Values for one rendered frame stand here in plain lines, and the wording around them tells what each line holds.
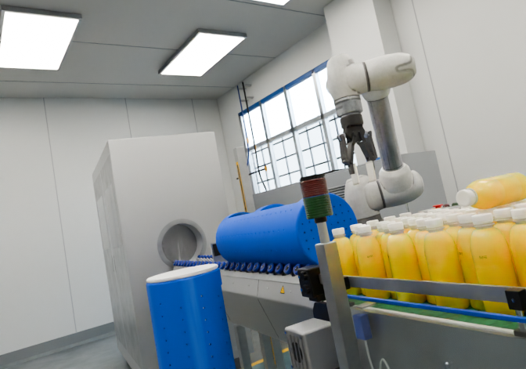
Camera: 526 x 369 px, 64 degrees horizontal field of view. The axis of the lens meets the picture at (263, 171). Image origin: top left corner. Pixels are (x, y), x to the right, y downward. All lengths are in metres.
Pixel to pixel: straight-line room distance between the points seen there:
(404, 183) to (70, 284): 5.07
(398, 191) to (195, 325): 1.19
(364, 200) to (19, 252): 4.97
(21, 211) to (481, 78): 5.57
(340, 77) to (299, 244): 0.60
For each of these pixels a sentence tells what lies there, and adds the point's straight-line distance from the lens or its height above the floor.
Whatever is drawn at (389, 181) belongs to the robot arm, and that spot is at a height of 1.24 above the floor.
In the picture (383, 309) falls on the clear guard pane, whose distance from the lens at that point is 1.05.
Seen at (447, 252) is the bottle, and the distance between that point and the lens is 1.05.
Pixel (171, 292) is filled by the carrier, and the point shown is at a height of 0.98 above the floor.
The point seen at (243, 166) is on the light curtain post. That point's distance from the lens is 2.98.
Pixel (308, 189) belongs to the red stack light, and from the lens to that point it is 0.98.
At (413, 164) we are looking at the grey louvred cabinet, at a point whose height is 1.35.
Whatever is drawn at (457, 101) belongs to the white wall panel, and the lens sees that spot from 4.42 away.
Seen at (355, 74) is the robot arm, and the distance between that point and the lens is 1.45.
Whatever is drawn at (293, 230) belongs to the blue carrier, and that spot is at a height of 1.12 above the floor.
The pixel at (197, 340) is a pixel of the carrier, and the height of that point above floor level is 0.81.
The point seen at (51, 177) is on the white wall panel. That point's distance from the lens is 6.47.
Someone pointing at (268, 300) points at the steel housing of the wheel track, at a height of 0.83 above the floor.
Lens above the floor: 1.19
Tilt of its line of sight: 6 degrees up
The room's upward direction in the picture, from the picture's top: 11 degrees counter-clockwise
